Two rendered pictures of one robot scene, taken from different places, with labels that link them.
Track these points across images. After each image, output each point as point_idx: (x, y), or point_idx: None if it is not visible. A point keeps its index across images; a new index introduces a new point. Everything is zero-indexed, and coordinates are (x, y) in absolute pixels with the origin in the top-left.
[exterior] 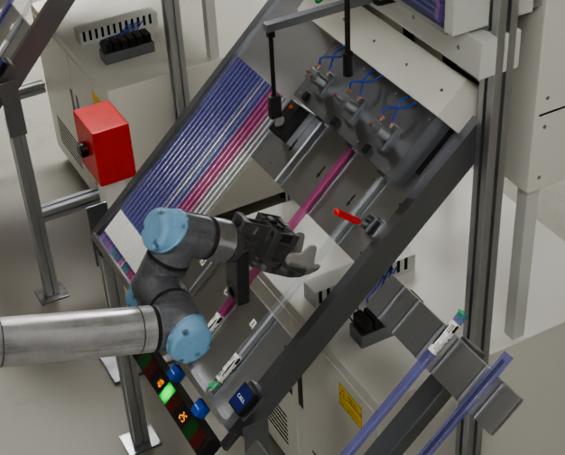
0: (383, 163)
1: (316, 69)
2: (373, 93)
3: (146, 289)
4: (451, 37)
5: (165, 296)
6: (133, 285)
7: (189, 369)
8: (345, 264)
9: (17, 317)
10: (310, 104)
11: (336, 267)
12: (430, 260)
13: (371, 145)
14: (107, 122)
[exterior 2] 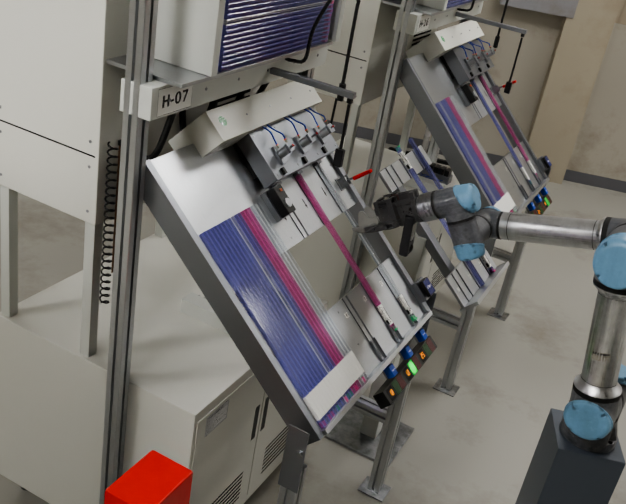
0: (332, 146)
1: (265, 156)
2: (292, 130)
3: (484, 228)
4: (314, 52)
5: (485, 216)
6: (481, 241)
7: (411, 332)
8: (205, 336)
9: (584, 221)
10: (288, 171)
11: (212, 339)
12: (174, 300)
13: (321, 147)
14: (160, 467)
